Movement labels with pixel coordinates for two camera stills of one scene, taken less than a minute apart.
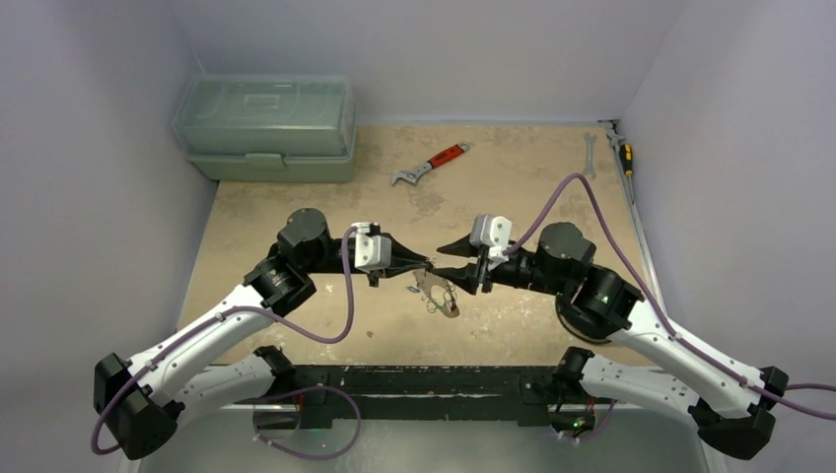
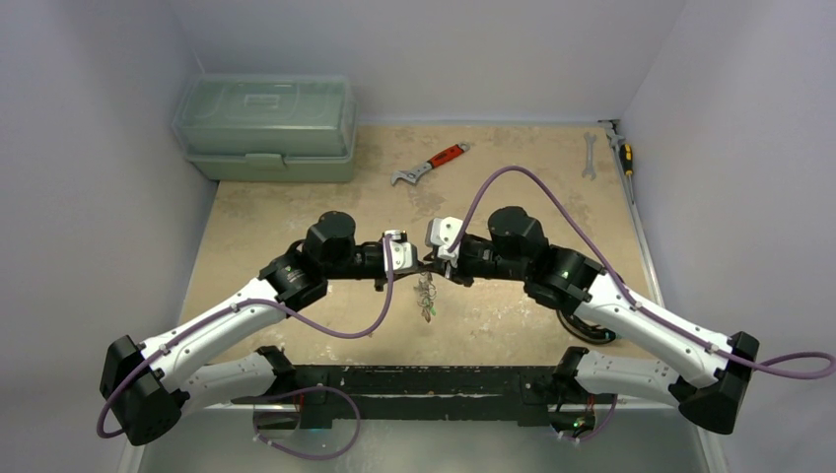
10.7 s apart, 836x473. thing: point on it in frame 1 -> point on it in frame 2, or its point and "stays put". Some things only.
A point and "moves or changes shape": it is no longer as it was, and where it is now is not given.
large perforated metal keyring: (439, 293) moves or changes shape
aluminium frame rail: (612, 127) stays put
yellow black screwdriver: (626, 159) stays put
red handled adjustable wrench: (435, 162) stays put
